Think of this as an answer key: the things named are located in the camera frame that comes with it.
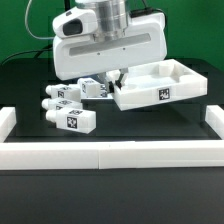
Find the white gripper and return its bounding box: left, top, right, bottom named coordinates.
left=53, top=13, right=167, bottom=90

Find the white square tabletop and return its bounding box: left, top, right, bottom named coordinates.
left=106, top=59, right=207, bottom=111

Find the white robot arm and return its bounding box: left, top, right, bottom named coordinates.
left=53, top=0, right=167, bottom=80

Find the white marker sheet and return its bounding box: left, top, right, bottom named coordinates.
left=81, top=92, right=113, bottom=100

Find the black cable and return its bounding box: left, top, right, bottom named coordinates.
left=0, top=49, right=54, bottom=66

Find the grey cable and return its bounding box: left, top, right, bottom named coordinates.
left=24, top=0, right=54, bottom=42

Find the white fence wall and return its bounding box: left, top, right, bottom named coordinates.
left=0, top=107, right=224, bottom=170

